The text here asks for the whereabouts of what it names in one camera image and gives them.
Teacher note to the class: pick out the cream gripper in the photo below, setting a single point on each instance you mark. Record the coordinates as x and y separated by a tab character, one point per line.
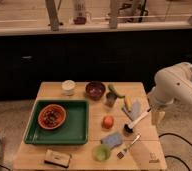
157	115

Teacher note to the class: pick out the red orange apple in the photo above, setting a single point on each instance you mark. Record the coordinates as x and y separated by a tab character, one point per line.
108	122

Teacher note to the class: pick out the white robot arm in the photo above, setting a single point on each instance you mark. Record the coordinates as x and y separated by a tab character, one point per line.
171	83

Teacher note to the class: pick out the green plastic cup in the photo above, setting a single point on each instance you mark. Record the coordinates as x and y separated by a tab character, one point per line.
101	153

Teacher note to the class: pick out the white paper cup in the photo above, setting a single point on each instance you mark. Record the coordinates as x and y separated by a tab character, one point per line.
68	87

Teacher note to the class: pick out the grey cloth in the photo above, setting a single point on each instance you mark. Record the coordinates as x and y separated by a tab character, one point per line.
134	113

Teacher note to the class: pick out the yellow banana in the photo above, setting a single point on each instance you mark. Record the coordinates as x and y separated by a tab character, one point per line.
128	103

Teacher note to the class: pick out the blue sponge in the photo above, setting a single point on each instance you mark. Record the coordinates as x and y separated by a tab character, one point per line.
112	140

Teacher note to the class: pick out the silver fork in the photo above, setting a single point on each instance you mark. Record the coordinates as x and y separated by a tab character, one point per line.
122	153

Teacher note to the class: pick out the green cucumber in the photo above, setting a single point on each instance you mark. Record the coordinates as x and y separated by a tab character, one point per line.
113	90

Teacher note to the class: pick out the dark red bowl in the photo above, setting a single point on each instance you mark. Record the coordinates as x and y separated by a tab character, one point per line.
95	90

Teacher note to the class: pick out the green plastic tray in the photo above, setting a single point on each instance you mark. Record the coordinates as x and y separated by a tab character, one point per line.
74	130

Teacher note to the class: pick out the orange bowl with food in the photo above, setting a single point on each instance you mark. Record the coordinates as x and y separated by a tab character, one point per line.
52	116

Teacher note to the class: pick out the wooden block eraser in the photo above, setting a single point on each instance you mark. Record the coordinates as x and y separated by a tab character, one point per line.
57	158

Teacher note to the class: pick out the white handled black brush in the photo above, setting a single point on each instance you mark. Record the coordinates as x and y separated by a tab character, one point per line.
129	127

